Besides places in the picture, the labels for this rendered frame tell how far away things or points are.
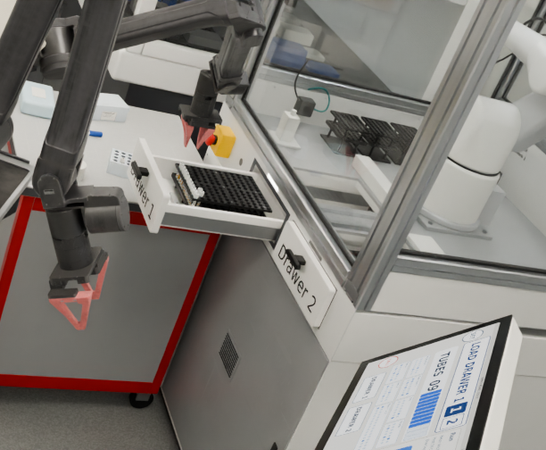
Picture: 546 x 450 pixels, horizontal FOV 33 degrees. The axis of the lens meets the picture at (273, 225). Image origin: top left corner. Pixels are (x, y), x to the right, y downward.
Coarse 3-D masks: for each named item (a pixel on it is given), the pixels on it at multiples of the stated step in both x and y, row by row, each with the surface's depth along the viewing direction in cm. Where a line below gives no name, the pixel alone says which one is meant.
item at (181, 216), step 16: (160, 160) 240; (176, 160) 242; (256, 176) 253; (176, 192) 240; (272, 192) 247; (176, 208) 221; (192, 208) 223; (272, 208) 243; (176, 224) 223; (192, 224) 225; (208, 224) 227; (224, 224) 228; (240, 224) 230; (256, 224) 232; (272, 224) 233; (272, 240) 236
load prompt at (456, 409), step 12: (468, 348) 160; (480, 348) 158; (468, 360) 155; (480, 360) 153; (456, 372) 153; (468, 372) 151; (480, 372) 148; (456, 384) 149; (468, 384) 146; (456, 396) 144; (468, 396) 142; (444, 408) 142; (456, 408) 141; (468, 408) 139; (444, 420) 139; (456, 420) 137
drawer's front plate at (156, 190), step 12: (144, 144) 235; (132, 156) 240; (144, 156) 232; (156, 168) 226; (132, 180) 238; (144, 180) 230; (156, 180) 221; (156, 192) 220; (168, 192) 218; (144, 204) 227; (156, 204) 219; (144, 216) 226; (156, 216) 218; (156, 228) 220
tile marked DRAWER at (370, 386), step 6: (384, 372) 168; (366, 378) 170; (372, 378) 168; (378, 378) 167; (384, 378) 166; (366, 384) 167; (372, 384) 165; (378, 384) 164; (360, 390) 165; (366, 390) 164; (372, 390) 163; (360, 396) 163; (366, 396) 161; (372, 396) 160; (354, 402) 162
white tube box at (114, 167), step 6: (114, 150) 256; (120, 150) 258; (114, 156) 254; (120, 156) 254; (126, 156) 256; (108, 162) 255; (114, 162) 250; (120, 162) 251; (126, 162) 252; (108, 168) 251; (114, 168) 251; (120, 168) 251; (126, 168) 251; (114, 174) 252; (120, 174) 252; (126, 174) 252
